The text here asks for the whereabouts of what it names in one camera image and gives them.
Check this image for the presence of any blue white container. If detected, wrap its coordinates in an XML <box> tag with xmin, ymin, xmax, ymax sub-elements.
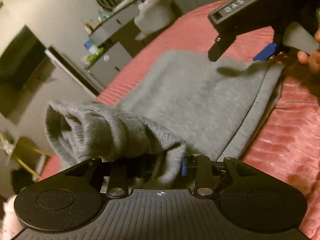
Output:
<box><xmin>84</xmin><ymin>40</ymin><xmax>99</xmax><ymax>54</ymax></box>

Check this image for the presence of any grey vanity desk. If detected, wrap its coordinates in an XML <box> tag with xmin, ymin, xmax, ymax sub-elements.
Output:
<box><xmin>89</xmin><ymin>0</ymin><xmax>146</xmax><ymax>47</ymax></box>

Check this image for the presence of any black wall television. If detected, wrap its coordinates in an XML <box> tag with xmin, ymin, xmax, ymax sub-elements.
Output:
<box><xmin>1</xmin><ymin>25</ymin><xmax>47</xmax><ymax>118</ymax></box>

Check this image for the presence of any white fluffy chair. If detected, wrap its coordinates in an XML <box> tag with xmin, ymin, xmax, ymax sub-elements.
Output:
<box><xmin>134</xmin><ymin>0</ymin><xmax>176</xmax><ymax>41</ymax></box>

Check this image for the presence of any grey small fridge cabinet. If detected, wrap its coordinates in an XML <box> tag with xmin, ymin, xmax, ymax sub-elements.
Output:
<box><xmin>87</xmin><ymin>42</ymin><xmax>132</xmax><ymax>88</ymax></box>

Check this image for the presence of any person right hand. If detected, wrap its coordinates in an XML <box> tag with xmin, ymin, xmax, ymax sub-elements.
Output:
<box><xmin>297</xmin><ymin>27</ymin><xmax>320</xmax><ymax>74</ymax></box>

